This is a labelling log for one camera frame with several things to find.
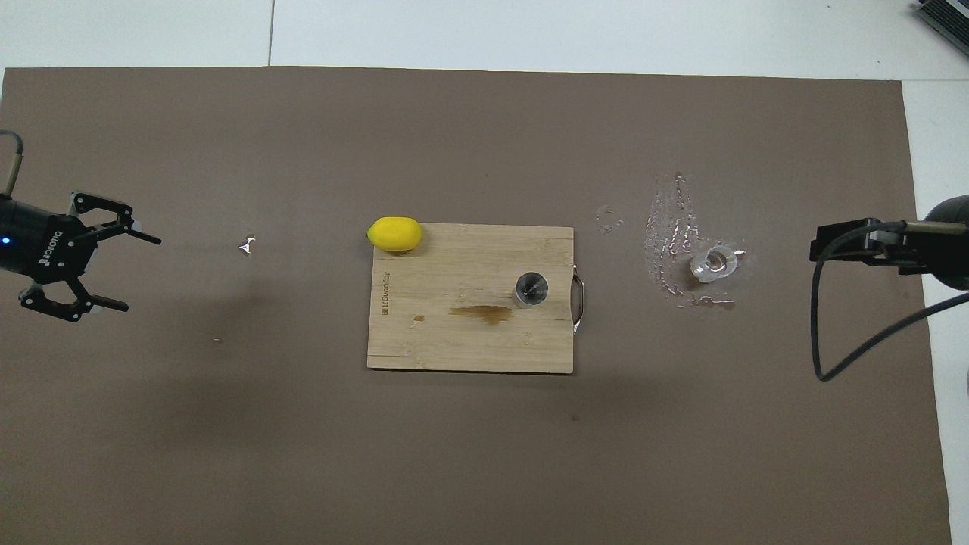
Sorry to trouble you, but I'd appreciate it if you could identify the yellow lemon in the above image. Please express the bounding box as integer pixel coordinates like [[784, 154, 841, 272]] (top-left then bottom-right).
[[367, 216, 423, 252]]

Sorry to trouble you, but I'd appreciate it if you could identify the clear glass cup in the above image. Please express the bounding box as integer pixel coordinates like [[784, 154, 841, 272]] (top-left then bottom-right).
[[689, 243, 740, 284]]

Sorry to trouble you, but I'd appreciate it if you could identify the wooden cutting board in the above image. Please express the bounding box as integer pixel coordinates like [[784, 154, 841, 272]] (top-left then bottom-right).
[[366, 223, 586, 375]]

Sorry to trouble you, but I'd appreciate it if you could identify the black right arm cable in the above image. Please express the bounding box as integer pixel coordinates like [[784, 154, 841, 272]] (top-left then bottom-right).
[[812, 221, 969, 382]]

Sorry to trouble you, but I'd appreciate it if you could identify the grey laptop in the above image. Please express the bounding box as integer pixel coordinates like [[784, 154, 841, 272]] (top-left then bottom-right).
[[914, 0, 969, 54]]

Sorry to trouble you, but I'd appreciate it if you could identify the brown table mat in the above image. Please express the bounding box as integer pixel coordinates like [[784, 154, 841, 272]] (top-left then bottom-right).
[[0, 66, 953, 545]]

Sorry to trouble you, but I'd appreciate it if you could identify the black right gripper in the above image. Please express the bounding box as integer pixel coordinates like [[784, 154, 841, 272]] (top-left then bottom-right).
[[812, 195, 969, 291]]

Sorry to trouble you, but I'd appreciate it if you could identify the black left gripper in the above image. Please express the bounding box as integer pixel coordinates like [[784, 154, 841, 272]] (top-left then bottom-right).
[[0, 192, 161, 322]]

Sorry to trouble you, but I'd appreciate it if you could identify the steel double jigger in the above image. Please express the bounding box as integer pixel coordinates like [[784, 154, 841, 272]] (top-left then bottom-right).
[[515, 271, 549, 309]]

